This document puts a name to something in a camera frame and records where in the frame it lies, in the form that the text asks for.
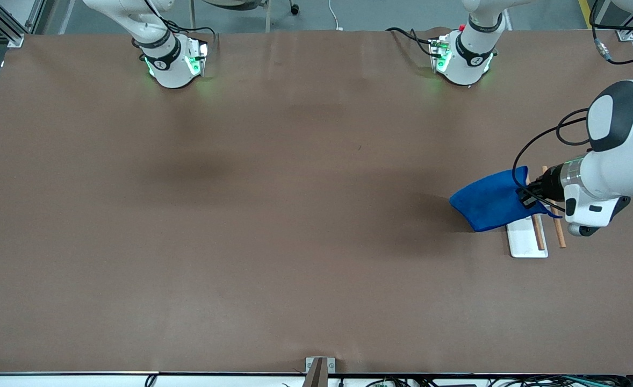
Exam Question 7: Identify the metal bracket with brown post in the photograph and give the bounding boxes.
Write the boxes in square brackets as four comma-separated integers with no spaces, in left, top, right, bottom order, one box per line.
[304,356,336,387]

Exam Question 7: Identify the black left base cable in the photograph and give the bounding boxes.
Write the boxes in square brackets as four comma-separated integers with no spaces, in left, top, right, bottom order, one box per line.
[385,26,442,58]

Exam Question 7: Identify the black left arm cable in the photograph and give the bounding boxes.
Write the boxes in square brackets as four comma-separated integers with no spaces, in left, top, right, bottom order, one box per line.
[512,0,633,213]

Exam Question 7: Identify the black right base cable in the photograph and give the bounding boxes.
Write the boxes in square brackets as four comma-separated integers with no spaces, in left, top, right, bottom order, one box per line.
[158,16,219,54]

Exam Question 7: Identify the white floor cable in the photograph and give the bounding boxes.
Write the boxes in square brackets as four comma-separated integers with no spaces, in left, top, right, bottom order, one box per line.
[327,0,344,32]

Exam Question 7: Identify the blue microfibre towel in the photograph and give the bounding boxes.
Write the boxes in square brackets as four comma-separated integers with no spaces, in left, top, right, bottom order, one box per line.
[449,166,563,233]

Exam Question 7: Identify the aluminium frame profile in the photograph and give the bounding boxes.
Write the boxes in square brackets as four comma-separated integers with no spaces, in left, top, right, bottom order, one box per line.
[0,0,47,48]

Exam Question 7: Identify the aluminium frame corner bracket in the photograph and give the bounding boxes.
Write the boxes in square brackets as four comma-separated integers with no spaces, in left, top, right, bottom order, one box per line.
[614,16,633,42]

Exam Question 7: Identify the black base cable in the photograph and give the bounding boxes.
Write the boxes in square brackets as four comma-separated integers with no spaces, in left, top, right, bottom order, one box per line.
[158,16,219,54]
[385,26,442,58]

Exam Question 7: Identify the white towel rack wooden bars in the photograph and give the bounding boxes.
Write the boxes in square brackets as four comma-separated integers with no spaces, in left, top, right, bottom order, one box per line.
[506,166,567,259]

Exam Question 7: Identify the chair base with caster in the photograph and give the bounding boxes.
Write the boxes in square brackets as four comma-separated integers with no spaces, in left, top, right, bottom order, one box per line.
[189,0,301,33]

